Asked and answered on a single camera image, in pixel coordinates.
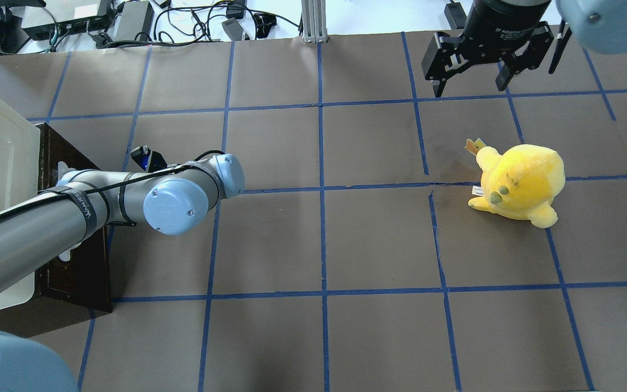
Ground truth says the black power adapter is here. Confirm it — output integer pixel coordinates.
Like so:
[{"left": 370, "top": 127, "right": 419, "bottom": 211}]
[{"left": 113, "top": 1, "right": 154, "bottom": 41}]

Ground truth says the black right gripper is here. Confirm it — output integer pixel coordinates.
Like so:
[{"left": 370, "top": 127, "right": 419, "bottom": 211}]
[{"left": 421, "top": 1, "right": 554, "bottom": 97}]

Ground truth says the dark wooden cabinet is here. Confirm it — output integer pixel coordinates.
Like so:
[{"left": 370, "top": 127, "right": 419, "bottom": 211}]
[{"left": 0, "top": 122, "right": 112, "bottom": 338}]

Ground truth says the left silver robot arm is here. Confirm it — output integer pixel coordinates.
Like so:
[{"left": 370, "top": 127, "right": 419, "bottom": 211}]
[{"left": 0, "top": 150, "right": 245, "bottom": 391}]

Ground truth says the aluminium frame post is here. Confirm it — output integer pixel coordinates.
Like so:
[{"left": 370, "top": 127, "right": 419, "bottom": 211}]
[{"left": 301, "top": 0, "right": 329, "bottom": 43}]

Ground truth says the yellow plush toy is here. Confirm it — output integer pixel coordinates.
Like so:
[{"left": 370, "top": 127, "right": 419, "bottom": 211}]
[{"left": 465, "top": 138, "right": 567, "bottom": 229}]

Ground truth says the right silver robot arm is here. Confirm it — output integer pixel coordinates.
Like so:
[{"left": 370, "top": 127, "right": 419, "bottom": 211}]
[{"left": 421, "top": 1, "right": 627, "bottom": 97}]

